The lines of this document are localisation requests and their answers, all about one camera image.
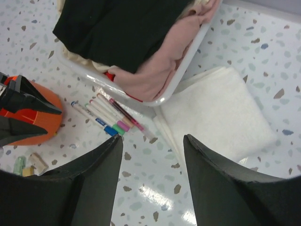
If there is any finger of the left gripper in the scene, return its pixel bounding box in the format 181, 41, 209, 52
0, 116, 48, 146
0, 74, 62, 114

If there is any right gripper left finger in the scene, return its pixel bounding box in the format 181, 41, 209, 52
0, 136, 123, 226

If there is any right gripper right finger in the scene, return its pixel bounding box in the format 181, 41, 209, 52
183, 135, 301, 226

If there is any orange round divided organizer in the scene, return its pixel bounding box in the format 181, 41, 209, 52
0, 80, 63, 144

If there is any green cap white marker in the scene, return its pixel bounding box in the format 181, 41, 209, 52
85, 104, 126, 135

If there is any green glue stick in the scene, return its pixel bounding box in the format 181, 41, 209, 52
13, 156, 26, 176

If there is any small beige eraser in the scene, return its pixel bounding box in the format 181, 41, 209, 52
28, 153, 49, 175

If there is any white plastic basket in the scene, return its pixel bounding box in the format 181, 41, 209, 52
57, 0, 222, 106

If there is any beige folded cloth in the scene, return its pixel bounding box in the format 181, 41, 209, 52
53, 0, 120, 73

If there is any beige cap white marker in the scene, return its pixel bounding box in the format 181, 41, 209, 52
96, 93, 134, 128

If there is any white folded towel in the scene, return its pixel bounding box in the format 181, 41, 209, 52
154, 67, 277, 166

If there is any red clear pen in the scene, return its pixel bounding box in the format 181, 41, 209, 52
109, 98, 155, 140

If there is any red folded cloth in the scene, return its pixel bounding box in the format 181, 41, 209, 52
104, 72, 143, 103

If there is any black folded cloth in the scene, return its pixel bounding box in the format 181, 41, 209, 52
53, 0, 190, 73

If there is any pink folded cloth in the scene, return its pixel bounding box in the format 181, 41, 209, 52
108, 0, 220, 102

